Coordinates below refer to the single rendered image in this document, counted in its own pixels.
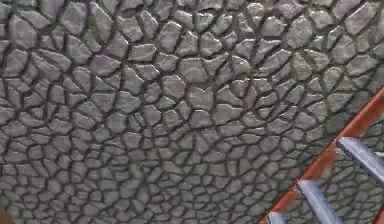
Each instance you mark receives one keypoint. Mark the red ladder with grey rungs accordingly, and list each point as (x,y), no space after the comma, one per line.
(356,126)

